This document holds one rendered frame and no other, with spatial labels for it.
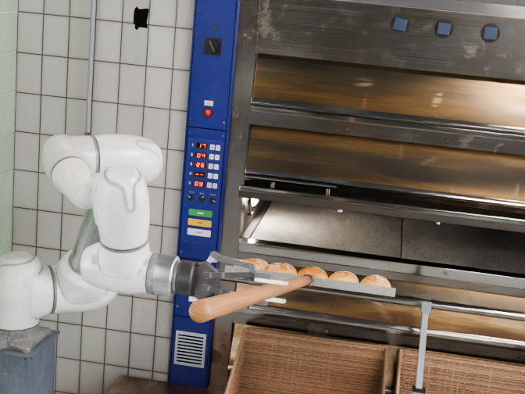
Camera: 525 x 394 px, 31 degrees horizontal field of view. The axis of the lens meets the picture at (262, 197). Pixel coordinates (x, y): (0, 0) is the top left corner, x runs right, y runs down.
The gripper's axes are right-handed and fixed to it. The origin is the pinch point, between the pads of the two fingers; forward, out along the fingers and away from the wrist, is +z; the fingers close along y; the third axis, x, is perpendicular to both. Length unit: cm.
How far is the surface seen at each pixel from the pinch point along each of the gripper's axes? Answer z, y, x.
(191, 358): -45, 39, -162
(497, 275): 65, -9, -152
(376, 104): 14, -64, -134
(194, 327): -45, 26, -159
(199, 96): -50, -59, -133
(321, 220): -4, -22, -196
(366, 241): 16, -15, -172
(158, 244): -62, -3, -153
